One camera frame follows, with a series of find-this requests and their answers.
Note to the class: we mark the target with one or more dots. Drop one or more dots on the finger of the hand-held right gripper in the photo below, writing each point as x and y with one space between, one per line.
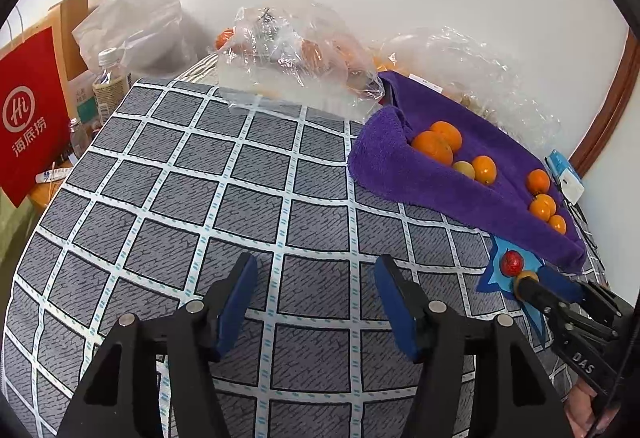
562 284
537 294

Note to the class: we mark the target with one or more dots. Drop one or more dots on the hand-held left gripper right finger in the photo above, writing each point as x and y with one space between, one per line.
395 313

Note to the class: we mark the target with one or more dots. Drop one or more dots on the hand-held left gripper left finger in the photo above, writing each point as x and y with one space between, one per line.
240 308

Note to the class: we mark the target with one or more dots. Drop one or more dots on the yellow-green round fruit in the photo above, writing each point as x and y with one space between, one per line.
527 276
464 169

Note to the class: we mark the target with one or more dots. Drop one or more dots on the small orange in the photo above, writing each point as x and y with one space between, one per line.
543 206

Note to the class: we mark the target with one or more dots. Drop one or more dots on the purple towel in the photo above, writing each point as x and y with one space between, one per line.
400 178

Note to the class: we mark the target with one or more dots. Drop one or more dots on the large orange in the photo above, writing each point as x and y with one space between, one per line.
432 147

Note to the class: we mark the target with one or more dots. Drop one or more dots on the person's right hand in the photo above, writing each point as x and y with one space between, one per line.
585 418

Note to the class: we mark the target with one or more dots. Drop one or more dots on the small red fruit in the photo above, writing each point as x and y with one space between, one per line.
512 263

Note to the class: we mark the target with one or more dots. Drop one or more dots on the blue star-shaped felt mat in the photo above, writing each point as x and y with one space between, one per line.
492 277

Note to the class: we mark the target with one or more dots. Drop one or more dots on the white and blue box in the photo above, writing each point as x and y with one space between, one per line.
567 178

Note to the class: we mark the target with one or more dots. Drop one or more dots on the grey checked blanket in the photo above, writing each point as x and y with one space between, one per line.
200 198

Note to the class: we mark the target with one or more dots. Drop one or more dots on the white tube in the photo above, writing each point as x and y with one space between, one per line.
50 174

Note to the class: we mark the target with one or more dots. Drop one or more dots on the small clear bottle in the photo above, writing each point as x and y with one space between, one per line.
78 140

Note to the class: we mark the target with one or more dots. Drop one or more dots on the large clear plastic bag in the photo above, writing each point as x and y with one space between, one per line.
475 63

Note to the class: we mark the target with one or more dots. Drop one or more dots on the clear plastic bag with oranges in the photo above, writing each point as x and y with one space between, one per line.
280 68

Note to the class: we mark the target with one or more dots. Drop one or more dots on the labelled plastic bottle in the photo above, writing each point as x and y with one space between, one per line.
110 88

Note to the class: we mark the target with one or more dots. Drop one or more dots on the white and green carton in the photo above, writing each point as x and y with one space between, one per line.
86 98

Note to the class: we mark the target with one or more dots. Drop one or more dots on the red paper bag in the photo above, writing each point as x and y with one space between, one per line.
30 118

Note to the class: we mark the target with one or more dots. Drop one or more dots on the white translucent plastic bag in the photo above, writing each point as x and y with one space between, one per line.
145 18

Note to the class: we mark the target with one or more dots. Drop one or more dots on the brown wooden frame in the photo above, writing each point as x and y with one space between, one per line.
615 98

